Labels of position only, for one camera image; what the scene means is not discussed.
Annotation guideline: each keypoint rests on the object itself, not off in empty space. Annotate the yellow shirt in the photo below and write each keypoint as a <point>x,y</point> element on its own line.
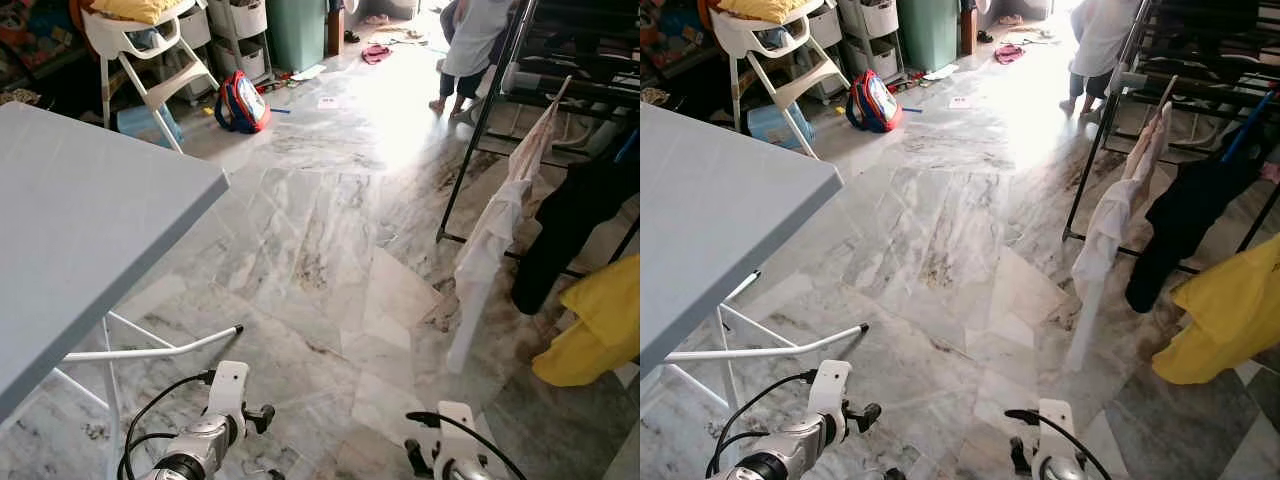
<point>600,320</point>
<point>1220,310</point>

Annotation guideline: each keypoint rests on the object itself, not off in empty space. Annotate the blue clothes hanger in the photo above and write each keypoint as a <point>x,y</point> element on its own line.
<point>628,145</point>
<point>1250,125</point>

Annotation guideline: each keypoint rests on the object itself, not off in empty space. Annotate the grey plastic folding table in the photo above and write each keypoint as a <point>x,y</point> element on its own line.
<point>720,220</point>
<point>80,220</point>

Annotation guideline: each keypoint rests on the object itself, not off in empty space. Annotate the cream long garment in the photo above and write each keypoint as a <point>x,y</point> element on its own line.
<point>495,230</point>
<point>1110,220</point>

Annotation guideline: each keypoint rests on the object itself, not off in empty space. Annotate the black garment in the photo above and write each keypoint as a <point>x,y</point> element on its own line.
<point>570,220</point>
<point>1185,215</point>

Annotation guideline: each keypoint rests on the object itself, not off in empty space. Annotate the light blue plastic box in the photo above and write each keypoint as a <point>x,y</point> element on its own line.
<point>140,125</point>
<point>770,125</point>

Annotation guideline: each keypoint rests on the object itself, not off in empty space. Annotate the red blue backpack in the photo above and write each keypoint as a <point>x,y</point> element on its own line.
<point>877,103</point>
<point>245,105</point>

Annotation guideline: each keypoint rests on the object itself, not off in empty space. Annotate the pink paper slip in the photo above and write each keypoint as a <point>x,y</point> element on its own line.
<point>959,101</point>
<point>328,101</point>

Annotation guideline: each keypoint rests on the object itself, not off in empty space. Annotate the white paper sheet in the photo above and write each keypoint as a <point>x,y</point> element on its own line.
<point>940,72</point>
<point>308,72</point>

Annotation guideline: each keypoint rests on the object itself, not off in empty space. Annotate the pink slipper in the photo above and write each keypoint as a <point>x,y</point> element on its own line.
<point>376,54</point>
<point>1008,54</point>

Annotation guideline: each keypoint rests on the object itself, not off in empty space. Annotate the green cabinet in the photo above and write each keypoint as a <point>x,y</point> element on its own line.
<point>295,35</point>
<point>928,35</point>

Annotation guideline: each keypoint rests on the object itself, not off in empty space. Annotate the white plastic drawer unit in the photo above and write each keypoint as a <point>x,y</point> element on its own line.
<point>870,20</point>
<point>240,20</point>

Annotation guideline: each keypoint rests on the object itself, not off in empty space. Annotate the white baby high chair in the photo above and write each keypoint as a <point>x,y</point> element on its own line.
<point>110,35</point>
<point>740,35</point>

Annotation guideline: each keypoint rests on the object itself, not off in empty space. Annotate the yellow cushion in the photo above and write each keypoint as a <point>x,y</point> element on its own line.
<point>765,8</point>
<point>135,8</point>

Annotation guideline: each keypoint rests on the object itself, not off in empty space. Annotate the small child in pale shirt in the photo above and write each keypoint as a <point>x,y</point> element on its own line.
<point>1100,40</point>
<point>475,40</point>

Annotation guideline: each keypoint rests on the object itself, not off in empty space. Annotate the black metal drying rack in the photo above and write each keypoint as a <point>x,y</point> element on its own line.
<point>580,50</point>
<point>1200,50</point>

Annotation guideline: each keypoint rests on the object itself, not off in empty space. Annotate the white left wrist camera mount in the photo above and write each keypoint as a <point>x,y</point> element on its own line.
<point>228,395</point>
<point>832,390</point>

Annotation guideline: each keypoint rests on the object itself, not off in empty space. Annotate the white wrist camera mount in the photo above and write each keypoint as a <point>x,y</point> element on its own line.
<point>458,430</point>
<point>1055,425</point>
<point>832,390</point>
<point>228,395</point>

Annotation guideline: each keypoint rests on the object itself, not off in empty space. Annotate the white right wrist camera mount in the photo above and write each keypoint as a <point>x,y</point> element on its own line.
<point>1055,425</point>
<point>458,430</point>

